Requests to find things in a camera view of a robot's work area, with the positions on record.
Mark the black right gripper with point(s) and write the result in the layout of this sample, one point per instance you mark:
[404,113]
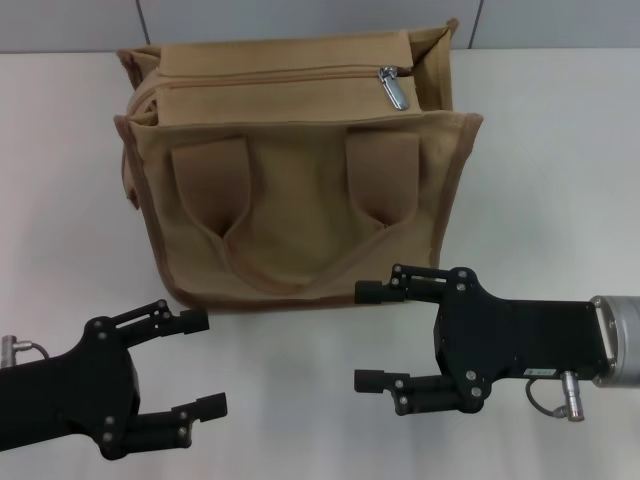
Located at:
[515,340]

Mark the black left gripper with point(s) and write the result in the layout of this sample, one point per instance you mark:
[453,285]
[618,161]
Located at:
[75,395]

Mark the silver metal zipper pull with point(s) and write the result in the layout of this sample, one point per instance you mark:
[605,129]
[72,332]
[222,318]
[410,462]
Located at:
[395,90]

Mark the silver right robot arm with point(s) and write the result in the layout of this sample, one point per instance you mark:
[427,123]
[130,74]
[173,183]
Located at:
[625,340]

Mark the khaki canvas food bag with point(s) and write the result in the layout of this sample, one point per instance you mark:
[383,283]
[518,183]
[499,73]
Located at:
[300,190]

